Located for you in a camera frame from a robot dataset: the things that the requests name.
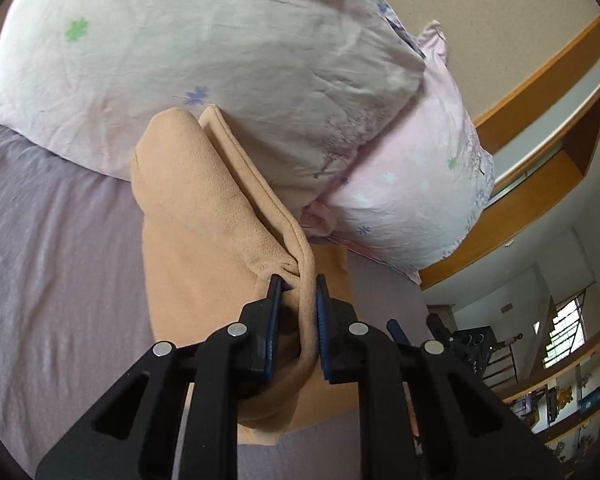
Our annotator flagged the wooden wall frame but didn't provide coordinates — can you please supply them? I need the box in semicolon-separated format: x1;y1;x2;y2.
420;12;600;291

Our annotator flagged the grey bed sheet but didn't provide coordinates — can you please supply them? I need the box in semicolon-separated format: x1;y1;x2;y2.
0;65;431;480

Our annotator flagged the pink floral pillow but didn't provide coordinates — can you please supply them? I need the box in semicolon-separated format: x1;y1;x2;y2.
300;20;497;276

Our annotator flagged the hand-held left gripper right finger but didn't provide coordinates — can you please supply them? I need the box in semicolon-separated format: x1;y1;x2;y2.
314;274;566;480

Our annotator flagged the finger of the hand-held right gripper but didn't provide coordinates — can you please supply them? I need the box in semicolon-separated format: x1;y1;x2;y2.
386;318;409;347
426;314;453;349

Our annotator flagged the white floral pillow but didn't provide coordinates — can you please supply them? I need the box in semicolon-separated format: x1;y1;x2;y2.
0;0;428;211

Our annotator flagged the tan fleece garment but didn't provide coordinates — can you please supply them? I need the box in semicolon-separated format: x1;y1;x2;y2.
130;105;363;447

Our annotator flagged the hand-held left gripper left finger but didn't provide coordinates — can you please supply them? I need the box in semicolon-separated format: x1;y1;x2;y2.
35;275;286;480

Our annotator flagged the barred window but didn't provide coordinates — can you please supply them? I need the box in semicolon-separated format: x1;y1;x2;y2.
542;297;588;370

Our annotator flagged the wooden bookshelf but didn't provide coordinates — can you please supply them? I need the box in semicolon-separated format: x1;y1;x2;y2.
500;329;600;466

